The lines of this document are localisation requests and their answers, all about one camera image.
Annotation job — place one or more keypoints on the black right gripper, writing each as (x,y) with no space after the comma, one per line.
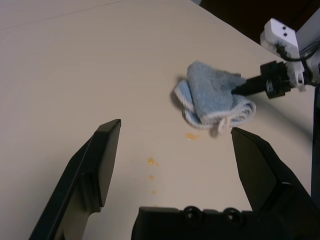
(276,80)

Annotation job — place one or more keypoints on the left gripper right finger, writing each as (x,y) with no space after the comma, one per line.
(260,170)

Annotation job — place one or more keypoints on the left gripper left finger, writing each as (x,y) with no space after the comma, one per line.
(87,162)

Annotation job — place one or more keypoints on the light blue terry rag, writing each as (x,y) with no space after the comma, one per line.
(207,92)

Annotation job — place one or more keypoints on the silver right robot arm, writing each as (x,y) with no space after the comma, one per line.
(313,72)

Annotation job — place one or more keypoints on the orange liquid drop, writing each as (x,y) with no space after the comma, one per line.
(192,136)
(153,192)
(152,162)
(151,177)

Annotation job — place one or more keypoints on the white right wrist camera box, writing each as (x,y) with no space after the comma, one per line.
(277,30)

